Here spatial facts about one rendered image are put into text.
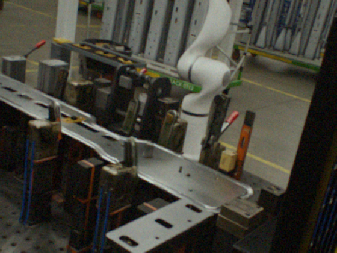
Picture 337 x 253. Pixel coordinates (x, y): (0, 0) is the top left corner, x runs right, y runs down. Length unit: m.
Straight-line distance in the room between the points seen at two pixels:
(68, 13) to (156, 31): 1.29
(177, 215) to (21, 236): 0.59
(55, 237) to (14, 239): 0.12
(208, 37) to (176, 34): 4.14
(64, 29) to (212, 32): 3.70
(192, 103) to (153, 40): 4.34
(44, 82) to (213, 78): 0.67
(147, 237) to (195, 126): 1.01
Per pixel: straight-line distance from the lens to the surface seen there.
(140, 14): 6.43
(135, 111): 1.65
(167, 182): 1.33
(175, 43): 6.11
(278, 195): 1.22
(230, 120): 1.54
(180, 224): 1.14
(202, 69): 1.94
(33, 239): 1.57
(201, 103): 1.98
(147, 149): 1.45
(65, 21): 5.52
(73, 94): 1.85
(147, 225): 1.11
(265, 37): 9.31
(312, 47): 9.14
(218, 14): 1.97
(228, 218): 1.14
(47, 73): 1.96
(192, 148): 2.05
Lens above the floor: 1.57
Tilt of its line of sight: 19 degrees down
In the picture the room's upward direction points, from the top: 10 degrees clockwise
